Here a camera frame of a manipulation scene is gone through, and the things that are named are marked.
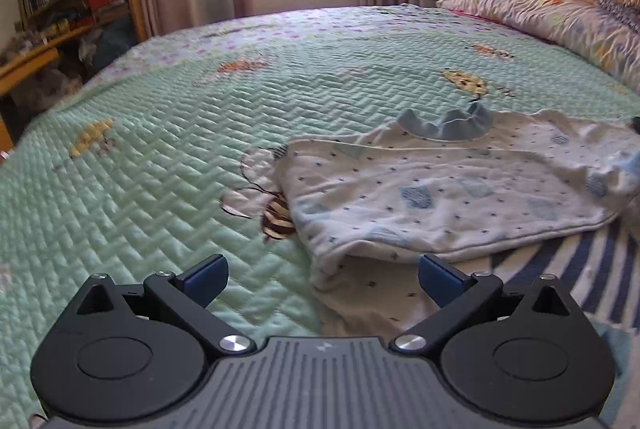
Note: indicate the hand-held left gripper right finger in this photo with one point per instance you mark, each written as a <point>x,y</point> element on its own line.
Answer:
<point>440,279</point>

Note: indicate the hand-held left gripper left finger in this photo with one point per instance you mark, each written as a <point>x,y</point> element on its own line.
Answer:
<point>205,279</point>

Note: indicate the white star-print shirt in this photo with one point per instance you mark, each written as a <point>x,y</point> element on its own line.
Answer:
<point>425,189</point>

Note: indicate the dark patterned pillow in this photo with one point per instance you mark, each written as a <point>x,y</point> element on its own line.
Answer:
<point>620,11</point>

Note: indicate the floral folded duvet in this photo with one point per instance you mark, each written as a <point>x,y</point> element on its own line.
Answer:
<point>540,14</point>

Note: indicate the green quilted bee bedspread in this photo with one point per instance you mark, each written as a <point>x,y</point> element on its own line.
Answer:
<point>175,134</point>

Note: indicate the pile of bags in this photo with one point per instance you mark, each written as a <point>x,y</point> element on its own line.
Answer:
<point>100,49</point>

